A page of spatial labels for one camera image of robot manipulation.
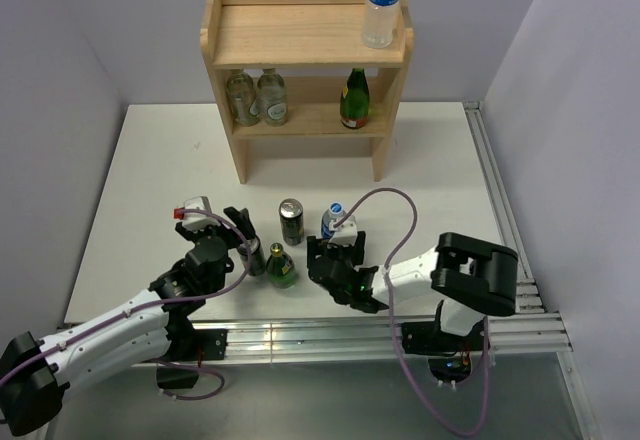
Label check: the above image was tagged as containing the clear glass bottle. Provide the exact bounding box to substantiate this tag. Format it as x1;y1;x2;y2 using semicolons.
257;68;288;127
225;69;259;126

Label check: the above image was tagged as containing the purple cable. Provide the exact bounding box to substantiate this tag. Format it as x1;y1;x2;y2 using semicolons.
0;209;256;401
334;188;491;436

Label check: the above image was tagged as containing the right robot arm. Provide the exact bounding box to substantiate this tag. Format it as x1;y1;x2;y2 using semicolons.
307;231;518;350

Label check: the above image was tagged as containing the clear glass bottle right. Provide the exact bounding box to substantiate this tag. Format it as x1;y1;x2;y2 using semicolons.
257;68;288;127

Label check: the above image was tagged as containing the blue label water bottle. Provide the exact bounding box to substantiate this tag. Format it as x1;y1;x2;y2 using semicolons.
321;202;345;239
361;0;400;49

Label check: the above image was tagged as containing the green glass bottle yellow label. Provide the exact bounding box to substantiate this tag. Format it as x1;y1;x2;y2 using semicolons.
340;68;370;129

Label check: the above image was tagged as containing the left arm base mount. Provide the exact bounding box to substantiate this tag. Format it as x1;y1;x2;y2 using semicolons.
155;329;228;400

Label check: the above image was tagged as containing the clear glass bottle left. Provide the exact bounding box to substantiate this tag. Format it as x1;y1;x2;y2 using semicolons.
225;69;259;126

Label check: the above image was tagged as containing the aluminium rail frame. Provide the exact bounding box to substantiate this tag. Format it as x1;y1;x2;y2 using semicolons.
54;100;601;440

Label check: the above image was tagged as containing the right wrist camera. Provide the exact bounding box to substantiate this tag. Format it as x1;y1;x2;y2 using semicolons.
329;215;358;246

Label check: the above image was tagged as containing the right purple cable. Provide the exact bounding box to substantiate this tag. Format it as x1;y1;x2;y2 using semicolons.
334;188;491;436

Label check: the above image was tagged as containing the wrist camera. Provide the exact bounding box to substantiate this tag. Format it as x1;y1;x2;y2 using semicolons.
173;196;216;232
329;215;358;246

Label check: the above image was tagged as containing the wooden two-tier shelf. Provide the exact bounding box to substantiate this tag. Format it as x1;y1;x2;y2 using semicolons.
200;0;415;183

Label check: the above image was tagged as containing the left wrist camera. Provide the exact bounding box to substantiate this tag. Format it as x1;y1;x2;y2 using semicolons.
173;196;216;232

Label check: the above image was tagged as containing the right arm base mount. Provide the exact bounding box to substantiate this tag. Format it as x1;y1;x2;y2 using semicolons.
401;321;486;387

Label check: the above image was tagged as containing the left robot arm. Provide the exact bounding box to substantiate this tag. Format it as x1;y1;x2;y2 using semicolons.
1;203;256;437

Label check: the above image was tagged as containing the dark beverage can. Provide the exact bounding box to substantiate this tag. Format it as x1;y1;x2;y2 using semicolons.
237;237;266;277
278;198;304;246

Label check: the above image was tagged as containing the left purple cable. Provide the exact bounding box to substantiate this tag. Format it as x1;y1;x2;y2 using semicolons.
0;209;256;401

